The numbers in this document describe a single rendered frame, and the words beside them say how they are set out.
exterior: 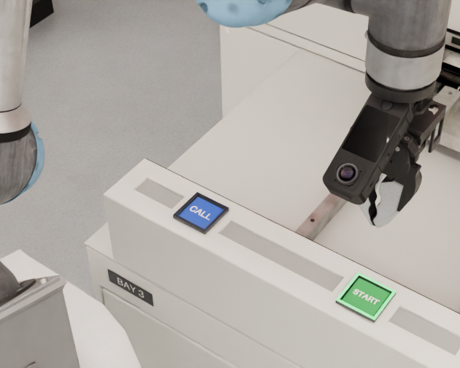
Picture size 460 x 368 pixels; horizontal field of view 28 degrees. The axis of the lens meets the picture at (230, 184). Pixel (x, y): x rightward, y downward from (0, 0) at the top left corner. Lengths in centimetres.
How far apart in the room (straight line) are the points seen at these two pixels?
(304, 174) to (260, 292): 37
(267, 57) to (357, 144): 96
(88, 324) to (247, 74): 79
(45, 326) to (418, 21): 55
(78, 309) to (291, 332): 32
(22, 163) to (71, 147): 166
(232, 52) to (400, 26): 108
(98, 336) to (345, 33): 75
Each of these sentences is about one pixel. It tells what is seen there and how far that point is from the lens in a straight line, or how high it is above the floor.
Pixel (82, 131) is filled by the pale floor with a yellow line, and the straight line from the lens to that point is 293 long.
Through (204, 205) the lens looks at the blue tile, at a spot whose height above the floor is 96.
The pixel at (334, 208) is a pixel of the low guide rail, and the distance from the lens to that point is 145.
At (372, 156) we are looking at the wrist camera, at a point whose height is 126.
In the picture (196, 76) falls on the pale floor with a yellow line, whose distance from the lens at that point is 310.
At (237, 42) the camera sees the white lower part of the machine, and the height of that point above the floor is 77.
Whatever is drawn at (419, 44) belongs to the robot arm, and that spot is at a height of 136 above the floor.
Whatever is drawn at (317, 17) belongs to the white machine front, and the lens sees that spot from 175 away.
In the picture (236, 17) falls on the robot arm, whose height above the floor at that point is 145.
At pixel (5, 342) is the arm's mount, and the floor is 102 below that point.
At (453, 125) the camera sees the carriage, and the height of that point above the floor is 88.
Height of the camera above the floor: 187
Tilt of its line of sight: 44 degrees down
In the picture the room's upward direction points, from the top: 1 degrees counter-clockwise
